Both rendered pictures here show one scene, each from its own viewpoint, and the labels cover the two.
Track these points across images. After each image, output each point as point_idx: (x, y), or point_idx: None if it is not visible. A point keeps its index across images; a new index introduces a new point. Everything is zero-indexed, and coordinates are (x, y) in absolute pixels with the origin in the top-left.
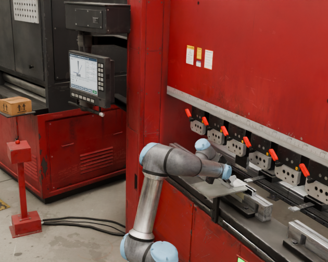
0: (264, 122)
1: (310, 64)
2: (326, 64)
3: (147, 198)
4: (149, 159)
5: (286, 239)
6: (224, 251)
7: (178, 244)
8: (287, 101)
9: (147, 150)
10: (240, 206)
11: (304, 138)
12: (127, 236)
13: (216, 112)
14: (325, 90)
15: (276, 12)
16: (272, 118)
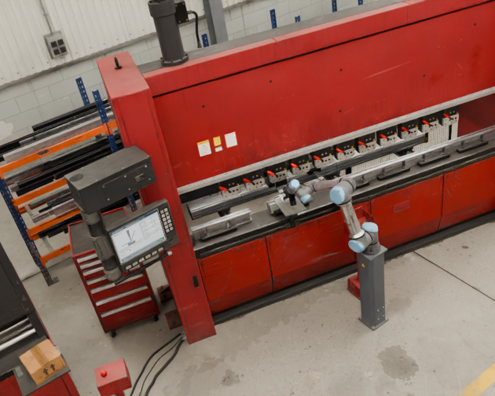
0: (299, 147)
1: (324, 100)
2: (333, 95)
3: (354, 213)
4: (347, 194)
5: None
6: (306, 236)
7: (254, 278)
8: (313, 126)
9: (343, 191)
10: None
11: (330, 137)
12: (357, 240)
13: (252, 168)
14: (336, 107)
15: (291, 83)
16: (306, 141)
